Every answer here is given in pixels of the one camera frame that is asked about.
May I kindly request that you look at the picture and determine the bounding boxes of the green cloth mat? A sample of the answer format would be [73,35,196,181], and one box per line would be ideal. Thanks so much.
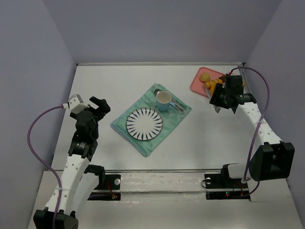
[111,83,191,157]

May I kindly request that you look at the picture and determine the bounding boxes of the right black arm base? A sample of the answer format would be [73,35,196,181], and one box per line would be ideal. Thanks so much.
[201,173,250,200]

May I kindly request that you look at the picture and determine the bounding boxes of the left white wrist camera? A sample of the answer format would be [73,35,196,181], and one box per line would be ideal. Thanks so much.
[68,94,89,114]

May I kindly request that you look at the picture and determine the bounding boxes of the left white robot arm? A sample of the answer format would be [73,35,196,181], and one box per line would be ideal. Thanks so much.
[33,94,111,229]

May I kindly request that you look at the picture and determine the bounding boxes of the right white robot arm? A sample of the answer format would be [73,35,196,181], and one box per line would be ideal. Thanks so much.
[206,75,295,183]

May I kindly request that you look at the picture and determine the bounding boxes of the orange ring bread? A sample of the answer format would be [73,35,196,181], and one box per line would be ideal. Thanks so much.
[207,86,215,96]

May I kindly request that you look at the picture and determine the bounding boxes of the metal table rail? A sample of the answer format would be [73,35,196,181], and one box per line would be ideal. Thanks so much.
[76,62,244,66]

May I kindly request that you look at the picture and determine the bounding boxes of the light blue mug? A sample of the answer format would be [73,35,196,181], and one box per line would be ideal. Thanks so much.
[156,91,175,112]

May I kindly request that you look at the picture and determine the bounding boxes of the pink tray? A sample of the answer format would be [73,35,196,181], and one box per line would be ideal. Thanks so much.
[190,67,224,97]

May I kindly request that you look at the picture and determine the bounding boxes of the round bun back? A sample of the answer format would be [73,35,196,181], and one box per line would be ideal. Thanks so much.
[199,73,210,83]

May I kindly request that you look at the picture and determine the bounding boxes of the metal tongs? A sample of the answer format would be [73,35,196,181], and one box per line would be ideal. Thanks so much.
[203,88,221,113]

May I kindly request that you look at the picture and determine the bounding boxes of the white blue striped plate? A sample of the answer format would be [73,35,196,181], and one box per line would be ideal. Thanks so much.
[125,107,163,141]

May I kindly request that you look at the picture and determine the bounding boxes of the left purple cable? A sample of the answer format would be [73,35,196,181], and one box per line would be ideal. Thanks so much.
[27,104,70,229]

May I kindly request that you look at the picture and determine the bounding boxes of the metal spoon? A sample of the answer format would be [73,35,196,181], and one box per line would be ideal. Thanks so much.
[154,89,184,114]

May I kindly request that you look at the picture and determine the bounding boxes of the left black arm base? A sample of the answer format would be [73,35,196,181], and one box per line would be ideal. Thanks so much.
[88,174,121,201]

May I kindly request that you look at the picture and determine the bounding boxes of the dark chocolate bread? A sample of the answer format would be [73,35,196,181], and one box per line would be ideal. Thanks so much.
[219,75,226,83]

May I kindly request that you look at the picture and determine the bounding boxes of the striped long bread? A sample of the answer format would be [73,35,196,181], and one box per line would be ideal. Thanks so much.
[203,79,224,90]

